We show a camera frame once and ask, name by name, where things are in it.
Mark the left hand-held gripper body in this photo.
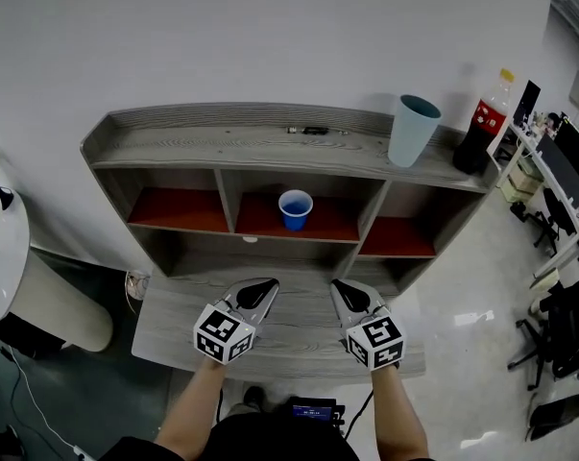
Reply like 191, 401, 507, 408
192, 303, 267, 367

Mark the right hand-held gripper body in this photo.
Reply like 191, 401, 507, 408
342, 307, 408, 373

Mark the blue plastic cup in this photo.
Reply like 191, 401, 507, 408
277, 188, 315, 232

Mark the grey wooden shelf unit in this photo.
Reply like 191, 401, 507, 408
80, 102, 500, 297

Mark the person's left forearm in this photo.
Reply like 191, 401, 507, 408
153, 357, 228, 461

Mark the person's right forearm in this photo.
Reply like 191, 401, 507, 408
369, 365, 429, 461

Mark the long white office desk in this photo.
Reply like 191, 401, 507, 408
490, 123, 579, 280

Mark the dark desk partition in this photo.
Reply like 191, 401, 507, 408
536, 134, 579, 208

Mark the black computer monitor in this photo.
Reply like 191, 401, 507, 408
512, 80, 543, 129
552, 117, 579, 186

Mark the person's dark shoe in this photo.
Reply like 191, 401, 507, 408
229, 385, 267, 417

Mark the black chest-mounted screen device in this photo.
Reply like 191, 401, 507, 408
288, 396, 347, 434

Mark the glass lamp with brass base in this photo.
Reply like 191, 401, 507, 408
124, 269, 151, 314

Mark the person's black shirt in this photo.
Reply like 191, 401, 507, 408
99, 410, 362, 461

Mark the pale blue tumbler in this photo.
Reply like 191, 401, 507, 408
387, 94, 443, 169

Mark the cola bottle with red label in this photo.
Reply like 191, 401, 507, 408
451, 68, 517, 176

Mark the black office chair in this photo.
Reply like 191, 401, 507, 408
509, 187, 576, 258
507, 271, 579, 393

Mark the pale storage drawer unit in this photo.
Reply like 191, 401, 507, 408
502, 156, 544, 204

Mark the white pedestal table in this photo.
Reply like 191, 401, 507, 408
0, 175, 114, 353

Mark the white power cable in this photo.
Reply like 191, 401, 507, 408
8, 346, 86, 458

